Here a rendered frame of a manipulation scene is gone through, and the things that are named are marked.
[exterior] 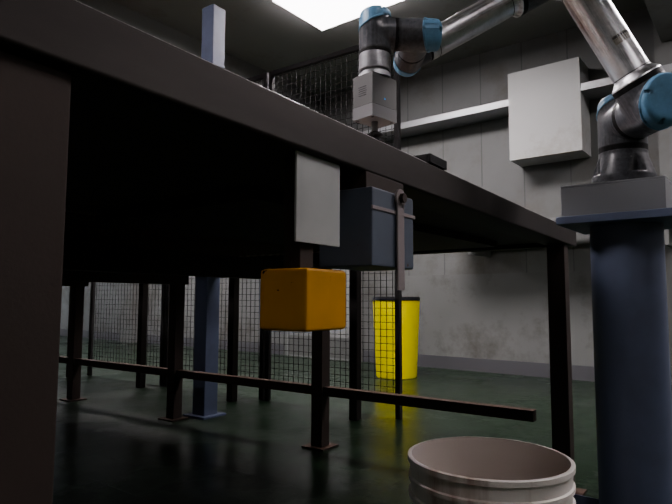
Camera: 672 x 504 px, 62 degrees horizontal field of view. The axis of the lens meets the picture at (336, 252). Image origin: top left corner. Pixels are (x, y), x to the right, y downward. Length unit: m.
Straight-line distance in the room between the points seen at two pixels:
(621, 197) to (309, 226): 0.97
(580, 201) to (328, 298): 0.96
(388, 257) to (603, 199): 0.80
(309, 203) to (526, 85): 4.57
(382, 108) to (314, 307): 0.71
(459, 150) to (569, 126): 1.14
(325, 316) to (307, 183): 0.18
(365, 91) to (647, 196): 0.72
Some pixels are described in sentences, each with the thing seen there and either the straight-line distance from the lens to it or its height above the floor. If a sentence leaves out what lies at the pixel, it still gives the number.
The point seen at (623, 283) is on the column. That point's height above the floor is 0.70.
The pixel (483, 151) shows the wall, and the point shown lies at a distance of 5.55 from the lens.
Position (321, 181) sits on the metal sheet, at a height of 0.82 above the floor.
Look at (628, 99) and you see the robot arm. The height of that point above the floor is 1.13.
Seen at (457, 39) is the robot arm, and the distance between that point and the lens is 1.57.
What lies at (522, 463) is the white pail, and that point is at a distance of 1.28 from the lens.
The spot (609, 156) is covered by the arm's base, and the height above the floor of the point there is 1.02.
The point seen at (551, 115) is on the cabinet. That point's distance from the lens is 5.10.
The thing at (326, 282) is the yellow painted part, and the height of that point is 0.68.
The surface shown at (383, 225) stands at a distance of 0.86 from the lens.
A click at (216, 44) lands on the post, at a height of 2.16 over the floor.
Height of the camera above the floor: 0.66
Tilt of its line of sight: 5 degrees up
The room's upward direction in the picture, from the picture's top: straight up
